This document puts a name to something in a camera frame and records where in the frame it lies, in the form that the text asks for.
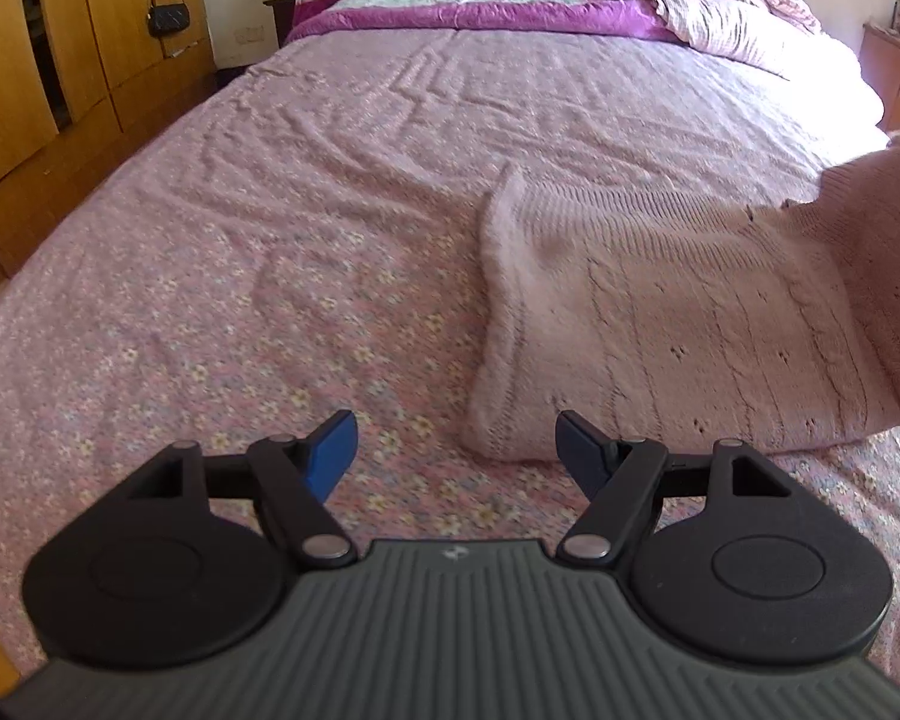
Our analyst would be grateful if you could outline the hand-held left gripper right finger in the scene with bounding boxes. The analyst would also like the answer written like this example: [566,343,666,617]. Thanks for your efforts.
[555,409,792,565]

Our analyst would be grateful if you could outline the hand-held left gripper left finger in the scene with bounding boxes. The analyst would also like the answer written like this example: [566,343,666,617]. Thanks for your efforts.
[126,409,359,569]

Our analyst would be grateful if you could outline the pink knit sweater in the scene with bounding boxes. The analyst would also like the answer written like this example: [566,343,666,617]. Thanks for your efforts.
[461,116,900,464]

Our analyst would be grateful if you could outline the pink floral bed sheet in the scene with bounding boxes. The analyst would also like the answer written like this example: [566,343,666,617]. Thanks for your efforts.
[0,31,900,680]

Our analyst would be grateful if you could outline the dark wooden nightstand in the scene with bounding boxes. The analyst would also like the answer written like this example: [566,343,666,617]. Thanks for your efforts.
[264,0,301,50]

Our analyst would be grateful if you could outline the pink checked pillows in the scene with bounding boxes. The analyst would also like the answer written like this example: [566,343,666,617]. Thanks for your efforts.
[596,0,826,81]

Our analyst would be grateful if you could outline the wooden wardrobe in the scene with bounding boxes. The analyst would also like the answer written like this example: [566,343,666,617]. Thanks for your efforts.
[0,0,222,316]

